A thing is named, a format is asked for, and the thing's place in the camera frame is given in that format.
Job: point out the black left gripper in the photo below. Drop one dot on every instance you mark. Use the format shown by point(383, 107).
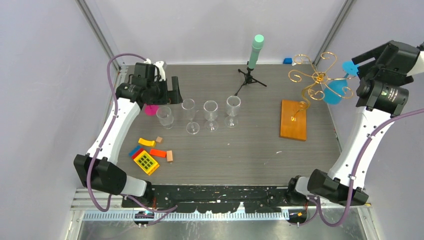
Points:
point(174, 94)

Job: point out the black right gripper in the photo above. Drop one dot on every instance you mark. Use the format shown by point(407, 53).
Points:
point(376, 53)

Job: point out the clear wine glass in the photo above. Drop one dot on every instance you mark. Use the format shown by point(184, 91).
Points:
point(189, 108)
point(210, 109)
point(232, 108)
point(165, 117)

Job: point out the pink plastic wine glass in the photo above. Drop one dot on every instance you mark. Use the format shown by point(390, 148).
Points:
point(151, 110)

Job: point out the blue plastic wine glass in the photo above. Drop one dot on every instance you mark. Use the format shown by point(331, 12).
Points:
point(338, 90)

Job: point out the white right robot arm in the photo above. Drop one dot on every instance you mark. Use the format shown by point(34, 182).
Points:
point(378, 106)

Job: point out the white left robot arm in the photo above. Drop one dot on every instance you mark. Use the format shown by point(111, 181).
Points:
point(98, 167)

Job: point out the orange wooden rack base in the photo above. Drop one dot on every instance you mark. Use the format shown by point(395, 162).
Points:
point(293, 120)

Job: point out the small tan cube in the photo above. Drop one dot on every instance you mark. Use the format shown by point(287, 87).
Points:
point(159, 139)

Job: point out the yellow curved block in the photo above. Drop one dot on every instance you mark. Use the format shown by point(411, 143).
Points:
point(147, 143)

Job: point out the tan wooden block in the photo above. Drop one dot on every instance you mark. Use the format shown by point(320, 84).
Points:
point(169, 156)

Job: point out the orange flat block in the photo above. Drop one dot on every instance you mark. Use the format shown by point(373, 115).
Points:
point(158, 153)

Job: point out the red flat block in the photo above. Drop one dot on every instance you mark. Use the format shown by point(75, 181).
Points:
point(138, 153)

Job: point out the blue flat block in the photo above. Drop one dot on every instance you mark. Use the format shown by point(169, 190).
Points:
point(134, 151)

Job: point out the yellow green window block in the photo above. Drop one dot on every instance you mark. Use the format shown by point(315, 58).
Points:
point(147, 163)

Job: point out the black mini tripod stand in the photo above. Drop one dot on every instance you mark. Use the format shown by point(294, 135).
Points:
point(248, 79)

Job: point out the small blue block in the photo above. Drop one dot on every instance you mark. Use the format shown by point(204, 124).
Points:
point(288, 61)

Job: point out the mint green microphone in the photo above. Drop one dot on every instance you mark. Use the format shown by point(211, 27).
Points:
point(257, 45)

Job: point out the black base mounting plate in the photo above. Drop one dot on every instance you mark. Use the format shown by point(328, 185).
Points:
point(218, 198)

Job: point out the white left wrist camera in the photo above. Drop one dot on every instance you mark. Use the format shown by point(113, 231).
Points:
point(160, 73)

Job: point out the gold wire glass rack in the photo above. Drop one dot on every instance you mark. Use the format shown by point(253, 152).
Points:
point(314, 91)

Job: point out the slotted cable duct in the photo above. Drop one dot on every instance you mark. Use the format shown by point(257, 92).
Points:
point(135, 215)

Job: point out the aluminium frame rail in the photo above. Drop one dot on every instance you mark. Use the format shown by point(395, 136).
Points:
point(82, 200)

